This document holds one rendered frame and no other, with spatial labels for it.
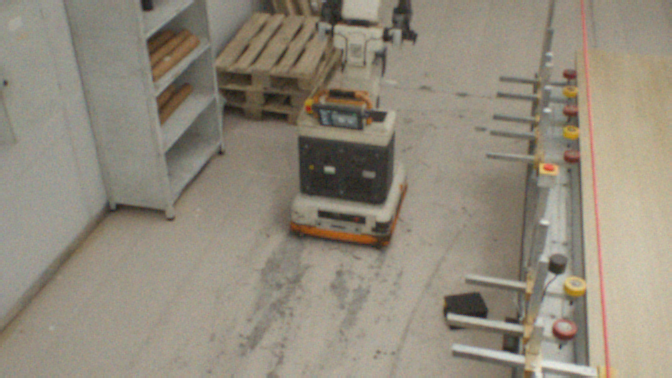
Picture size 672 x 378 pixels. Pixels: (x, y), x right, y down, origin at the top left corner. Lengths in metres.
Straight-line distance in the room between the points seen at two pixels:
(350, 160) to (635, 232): 1.66
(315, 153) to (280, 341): 1.11
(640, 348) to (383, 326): 1.59
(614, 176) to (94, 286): 2.86
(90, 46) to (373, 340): 2.28
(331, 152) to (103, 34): 1.43
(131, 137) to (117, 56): 0.53
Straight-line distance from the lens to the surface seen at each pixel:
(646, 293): 2.99
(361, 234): 4.34
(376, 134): 4.03
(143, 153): 4.56
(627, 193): 3.54
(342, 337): 3.86
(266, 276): 4.24
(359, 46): 4.21
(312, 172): 4.28
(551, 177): 2.97
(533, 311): 2.73
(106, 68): 4.39
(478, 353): 2.50
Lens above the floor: 2.74
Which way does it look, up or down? 34 degrees down
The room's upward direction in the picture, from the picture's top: straight up
